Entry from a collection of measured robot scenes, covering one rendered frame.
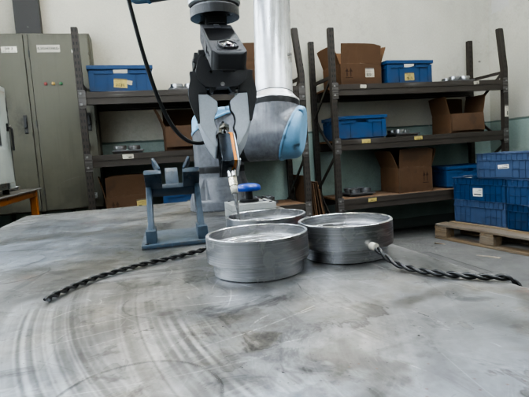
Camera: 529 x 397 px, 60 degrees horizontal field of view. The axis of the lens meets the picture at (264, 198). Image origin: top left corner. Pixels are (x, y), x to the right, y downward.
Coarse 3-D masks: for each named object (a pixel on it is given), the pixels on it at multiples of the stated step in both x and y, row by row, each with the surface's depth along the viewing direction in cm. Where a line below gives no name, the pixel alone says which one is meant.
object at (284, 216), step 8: (232, 216) 63; (240, 216) 64; (248, 216) 65; (256, 216) 66; (264, 216) 66; (272, 216) 66; (280, 216) 65; (288, 216) 65; (296, 216) 57; (304, 216) 59; (232, 224) 58; (240, 224) 57
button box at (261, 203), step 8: (240, 200) 74; (248, 200) 73; (256, 200) 73; (264, 200) 75; (232, 208) 70; (240, 208) 71; (248, 208) 71; (256, 208) 71; (264, 208) 72; (272, 208) 72
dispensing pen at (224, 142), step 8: (224, 128) 68; (224, 136) 65; (224, 144) 64; (224, 152) 63; (232, 152) 64; (224, 160) 63; (232, 160) 63; (224, 168) 64; (232, 168) 64; (224, 176) 66; (232, 176) 63; (232, 184) 63; (232, 192) 63
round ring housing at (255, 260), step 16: (256, 224) 52; (272, 224) 52; (288, 224) 51; (208, 240) 45; (224, 240) 44; (240, 240) 49; (256, 240) 42; (272, 240) 43; (288, 240) 43; (304, 240) 45; (208, 256) 46; (224, 256) 43; (240, 256) 43; (256, 256) 42; (272, 256) 43; (288, 256) 43; (304, 256) 45; (224, 272) 45; (240, 272) 44; (256, 272) 43; (272, 272) 43; (288, 272) 44
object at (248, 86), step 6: (252, 72) 66; (246, 78) 66; (252, 78) 66; (240, 84) 65; (246, 84) 66; (252, 84) 66; (240, 90) 66; (246, 90) 66; (252, 90) 66; (252, 96) 66; (252, 102) 66; (252, 108) 66; (252, 114) 66
